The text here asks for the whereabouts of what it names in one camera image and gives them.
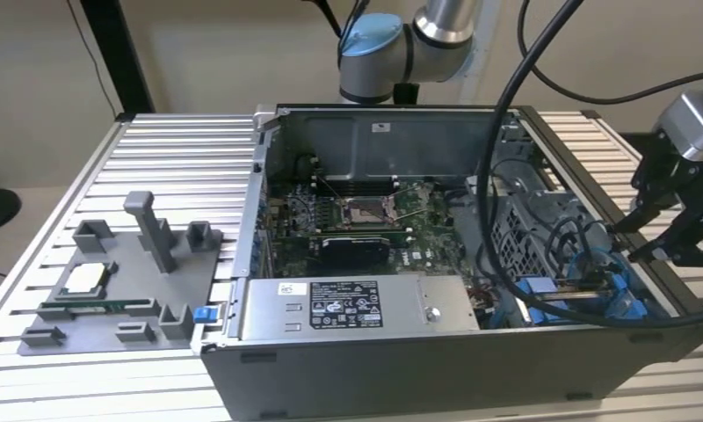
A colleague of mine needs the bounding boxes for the grey metal disk bay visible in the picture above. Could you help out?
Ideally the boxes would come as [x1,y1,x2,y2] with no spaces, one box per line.
[490,188,626,287]

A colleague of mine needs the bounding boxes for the CPU socket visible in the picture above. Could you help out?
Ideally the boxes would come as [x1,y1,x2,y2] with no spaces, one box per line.
[337,196,398,226]

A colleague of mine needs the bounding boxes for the black RAM slot bank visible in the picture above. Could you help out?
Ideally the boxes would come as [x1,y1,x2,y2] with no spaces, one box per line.
[313,224,415,238]
[309,174,403,195]

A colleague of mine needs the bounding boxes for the blue disk wire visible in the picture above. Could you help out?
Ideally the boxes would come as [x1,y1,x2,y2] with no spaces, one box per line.
[564,249,623,287]

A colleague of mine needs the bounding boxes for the silver power supply unit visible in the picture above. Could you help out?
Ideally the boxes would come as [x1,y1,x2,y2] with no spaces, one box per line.
[237,275,483,343]

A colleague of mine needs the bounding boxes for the green RAM stick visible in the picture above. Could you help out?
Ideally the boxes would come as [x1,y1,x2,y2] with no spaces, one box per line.
[39,300,157,316]

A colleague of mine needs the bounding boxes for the silver CPU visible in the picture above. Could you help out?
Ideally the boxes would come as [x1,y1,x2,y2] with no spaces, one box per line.
[57,263,113,296]

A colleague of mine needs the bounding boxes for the dark grey PC case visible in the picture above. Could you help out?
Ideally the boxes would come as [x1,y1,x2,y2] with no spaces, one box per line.
[190,103,703,422]

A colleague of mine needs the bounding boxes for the black metal post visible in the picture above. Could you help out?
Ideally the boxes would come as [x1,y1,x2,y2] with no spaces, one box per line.
[79,0,157,116]

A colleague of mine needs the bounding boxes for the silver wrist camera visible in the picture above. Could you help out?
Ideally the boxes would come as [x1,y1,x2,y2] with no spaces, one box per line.
[650,85,703,164]

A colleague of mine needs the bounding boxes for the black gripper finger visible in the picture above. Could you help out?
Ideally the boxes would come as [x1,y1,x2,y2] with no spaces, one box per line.
[612,172,682,235]
[628,200,703,269]

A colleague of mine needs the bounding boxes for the black looping cable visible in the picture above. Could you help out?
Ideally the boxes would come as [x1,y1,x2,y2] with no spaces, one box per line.
[518,0,703,106]

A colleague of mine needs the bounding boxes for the red yellow wire bundle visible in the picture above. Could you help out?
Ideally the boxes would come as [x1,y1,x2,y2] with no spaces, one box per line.
[467,284,496,311]

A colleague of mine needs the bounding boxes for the thick black cable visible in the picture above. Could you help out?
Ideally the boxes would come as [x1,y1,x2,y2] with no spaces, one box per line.
[476,0,703,329]

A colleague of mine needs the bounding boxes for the black disk wire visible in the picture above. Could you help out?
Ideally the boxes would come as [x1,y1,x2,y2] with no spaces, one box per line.
[543,215,616,282]

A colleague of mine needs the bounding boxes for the thin black arm cables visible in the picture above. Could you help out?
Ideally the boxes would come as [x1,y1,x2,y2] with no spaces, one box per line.
[303,0,371,39]

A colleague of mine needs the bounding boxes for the black graphics card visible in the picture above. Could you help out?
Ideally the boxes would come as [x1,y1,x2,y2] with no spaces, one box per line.
[318,236,392,267]

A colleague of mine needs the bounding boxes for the grey parts rack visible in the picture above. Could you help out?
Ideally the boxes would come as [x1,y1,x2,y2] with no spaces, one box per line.
[15,191,227,358]

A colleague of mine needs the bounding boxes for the green motherboard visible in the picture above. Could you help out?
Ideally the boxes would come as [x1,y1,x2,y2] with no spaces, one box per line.
[266,178,475,280]

